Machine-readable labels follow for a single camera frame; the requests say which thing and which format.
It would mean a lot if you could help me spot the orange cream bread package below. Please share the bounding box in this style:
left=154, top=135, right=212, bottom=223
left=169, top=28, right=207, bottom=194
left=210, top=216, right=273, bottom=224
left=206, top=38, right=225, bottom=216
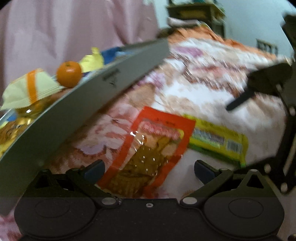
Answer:
left=1, top=68, right=64, bottom=110

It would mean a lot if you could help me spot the red tofu snack packet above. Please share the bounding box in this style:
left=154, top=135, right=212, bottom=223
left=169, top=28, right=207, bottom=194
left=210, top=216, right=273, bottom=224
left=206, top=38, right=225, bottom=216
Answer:
left=98, top=106, right=195, bottom=199

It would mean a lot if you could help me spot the floral bed sheet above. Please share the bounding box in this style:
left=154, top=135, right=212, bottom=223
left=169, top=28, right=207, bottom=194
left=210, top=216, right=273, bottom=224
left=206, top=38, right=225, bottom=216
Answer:
left=0, top=39, right=292, bottom=241

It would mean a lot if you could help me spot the dark wooden side table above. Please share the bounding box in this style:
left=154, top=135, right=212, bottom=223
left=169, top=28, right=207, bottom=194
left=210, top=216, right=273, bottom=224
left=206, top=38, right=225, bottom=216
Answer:
left=166, top=1, right=226, bottom=38

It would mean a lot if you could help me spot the pink satin curtain cloth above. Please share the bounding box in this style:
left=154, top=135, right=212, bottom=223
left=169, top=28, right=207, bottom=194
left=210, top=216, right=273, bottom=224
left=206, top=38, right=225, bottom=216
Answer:
left=1, top=1, right=158, bottom=90

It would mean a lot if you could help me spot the gold foil snack packet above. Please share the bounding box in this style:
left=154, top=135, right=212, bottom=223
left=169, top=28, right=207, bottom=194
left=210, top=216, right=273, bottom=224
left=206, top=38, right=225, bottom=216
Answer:
left=1, top=100, right=47, bottom=157

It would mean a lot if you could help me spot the grey cardboard box tray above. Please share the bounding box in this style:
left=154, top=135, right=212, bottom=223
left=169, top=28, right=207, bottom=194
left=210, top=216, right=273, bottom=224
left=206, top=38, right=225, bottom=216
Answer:
left=1, top=38, right=170, bottom=216

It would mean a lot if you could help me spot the yellow biscuit packet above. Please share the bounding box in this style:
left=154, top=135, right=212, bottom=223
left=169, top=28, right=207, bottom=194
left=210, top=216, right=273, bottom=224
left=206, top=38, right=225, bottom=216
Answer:
left=183, top=114, right=248, bottom=168

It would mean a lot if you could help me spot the orange cloth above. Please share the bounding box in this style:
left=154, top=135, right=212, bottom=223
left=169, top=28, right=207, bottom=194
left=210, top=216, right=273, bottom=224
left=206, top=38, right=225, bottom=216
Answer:
left=168, top=26, right=276, bottom=60

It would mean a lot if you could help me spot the small orange mandarin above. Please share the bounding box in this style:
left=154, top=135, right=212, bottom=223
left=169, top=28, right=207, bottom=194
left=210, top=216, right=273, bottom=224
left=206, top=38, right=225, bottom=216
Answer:
left=56, top=61, right=83, bottom=88

